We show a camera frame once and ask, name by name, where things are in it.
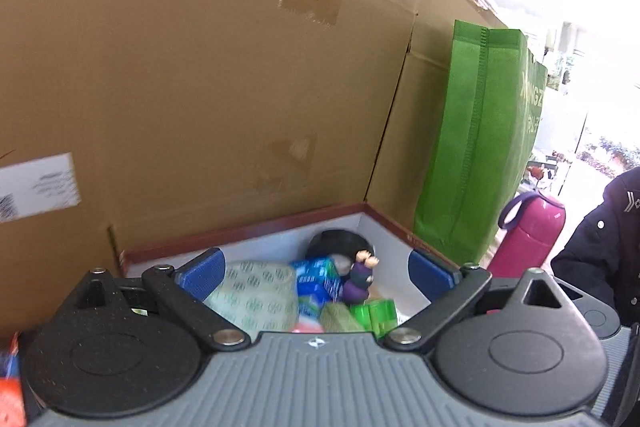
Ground black tape roll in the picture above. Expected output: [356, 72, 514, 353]
[306, 229, 376, 273]

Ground bright green box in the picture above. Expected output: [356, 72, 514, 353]
[350, 298, 398, 340]

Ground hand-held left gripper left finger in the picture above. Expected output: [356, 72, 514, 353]
[65, 247, 252, 353]

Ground pale green box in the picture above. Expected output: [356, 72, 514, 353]
[320, 302, 362, 334]

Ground green fabric bag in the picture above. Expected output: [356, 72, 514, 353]
[413, 20, 550, 268]

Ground blue packet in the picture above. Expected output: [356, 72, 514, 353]
[291, 256, 345, 315]

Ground large cardboard box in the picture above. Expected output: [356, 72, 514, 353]
[0, 0, 508, 340]

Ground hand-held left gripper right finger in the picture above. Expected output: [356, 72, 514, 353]
[384, 248, 576, 353]

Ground brown cardboard storage box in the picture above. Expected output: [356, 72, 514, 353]
[120, 202, 463, 339]

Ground clear tape roll green pattern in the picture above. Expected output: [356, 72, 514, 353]
[202, 259, 301, 335]

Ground white shipping label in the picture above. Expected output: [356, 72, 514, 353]
[0, 152, 82, 224]

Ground person's dark jacket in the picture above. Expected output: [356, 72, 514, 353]
[550, 168, 640, 328]

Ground purple toy figure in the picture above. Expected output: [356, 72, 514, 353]
[341, 249, 381, 307]

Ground pink thermos bottle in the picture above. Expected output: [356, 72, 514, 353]
[486, 193, 567, 280]

